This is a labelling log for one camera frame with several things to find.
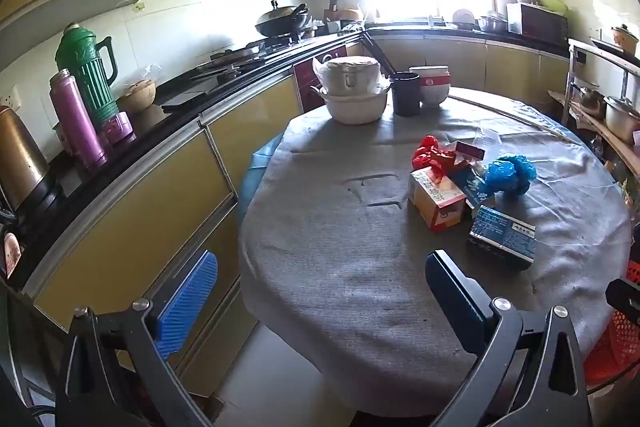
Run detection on brown bowl in plastic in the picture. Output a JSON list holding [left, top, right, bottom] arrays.
[[117, 64, 158, 114]]

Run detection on white bowl red band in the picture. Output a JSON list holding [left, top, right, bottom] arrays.
[[417, 76, 452, 108]]

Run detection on purple cup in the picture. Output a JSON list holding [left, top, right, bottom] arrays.
[[99, 111, 137, 145]]

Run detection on white lidded pot in bag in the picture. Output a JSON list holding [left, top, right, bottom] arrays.
[[312, 55, 391, 96]]

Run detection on knife block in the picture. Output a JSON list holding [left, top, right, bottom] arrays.
[[324, 0, 346, 25]]

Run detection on red plastic bag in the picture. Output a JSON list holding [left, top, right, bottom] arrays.
[[411, 135, 473, 182]]

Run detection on dark cup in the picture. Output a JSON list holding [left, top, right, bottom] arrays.
[[390, 72, 422, 116]]

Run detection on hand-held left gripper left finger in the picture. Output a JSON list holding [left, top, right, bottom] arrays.
[[55, 251, 219, 427]]

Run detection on steel mixing bowls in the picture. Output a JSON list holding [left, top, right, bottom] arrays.
[[477, 11, 508, 32]]

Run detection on black phone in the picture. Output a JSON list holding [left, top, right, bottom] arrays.
[[160, 91, 207, 112]]

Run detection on maroon built-in appliance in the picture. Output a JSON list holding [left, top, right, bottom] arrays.
[[294, 47, 348, 114]]

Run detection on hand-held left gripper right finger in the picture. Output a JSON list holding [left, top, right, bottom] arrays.
[[425, 249, 593, 427]]

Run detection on enamel pot with lid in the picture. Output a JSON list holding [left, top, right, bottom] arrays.
[[611, 24, 640, 55]]

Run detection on thin bamboo stick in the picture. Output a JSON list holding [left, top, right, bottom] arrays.
[[450, 94, 581, 145]]

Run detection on green thermos jug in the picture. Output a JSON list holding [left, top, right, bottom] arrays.
[[55, 23, 121, 128]]

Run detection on red mesh basket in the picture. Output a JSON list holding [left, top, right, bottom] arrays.
[[582, 257, 640, 388]]

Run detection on metal storage rack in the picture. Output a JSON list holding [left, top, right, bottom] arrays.
[[547, 38, 640, 188]]

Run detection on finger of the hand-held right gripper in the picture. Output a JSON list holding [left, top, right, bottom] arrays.
[[605, 277, 640, 325]]

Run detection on dark blue packet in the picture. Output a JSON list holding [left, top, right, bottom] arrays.
[[447, 162, 496, 210]]

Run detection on flat dark pan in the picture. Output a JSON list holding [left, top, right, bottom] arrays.
[[195, 47, 263, 72]]

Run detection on small steel pot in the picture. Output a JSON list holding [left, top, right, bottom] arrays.
[[575, 84, 606, 118]]

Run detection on gas stove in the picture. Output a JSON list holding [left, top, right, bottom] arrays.
[[190, 34, 306, 80]]

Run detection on purple thermos bottle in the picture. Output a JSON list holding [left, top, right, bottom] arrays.
[[49, 68, 108, 170]]

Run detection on grey tablecloth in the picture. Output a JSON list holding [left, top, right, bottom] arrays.
[[237, 87, 633, 413]]

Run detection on large steel pot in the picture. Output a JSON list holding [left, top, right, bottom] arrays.
[[603, 94, 640, 142]]

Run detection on blue plastic bag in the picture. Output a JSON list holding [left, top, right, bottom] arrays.
[[482, 155, 537, 198]]

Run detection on clear wrapper red label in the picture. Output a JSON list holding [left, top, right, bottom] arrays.
[[454, 129, 501, 162]]

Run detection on orange white carton box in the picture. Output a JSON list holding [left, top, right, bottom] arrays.
[[407, 167, 468, 233]]

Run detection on black kitchen countertop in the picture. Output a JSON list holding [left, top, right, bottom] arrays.
[[0, 24, 571, 288]]

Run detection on floral small cup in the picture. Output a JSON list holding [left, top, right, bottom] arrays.
[[1, 232, 26, 280]]

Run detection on beige small cup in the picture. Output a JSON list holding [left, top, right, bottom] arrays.
[[51, 122, 73, 156]]

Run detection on brass electric kettle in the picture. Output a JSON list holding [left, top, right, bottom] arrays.
[[0, 105, 63, 228]]

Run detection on blue carton box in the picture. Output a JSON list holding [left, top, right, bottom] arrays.
[[468, 204, 538, 270]]

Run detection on dark microwave oven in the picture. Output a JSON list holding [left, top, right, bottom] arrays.
[[506, 2, 570, 45]]

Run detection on black wok with lid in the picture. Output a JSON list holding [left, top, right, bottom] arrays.
[[255, 0, 311, 38]]

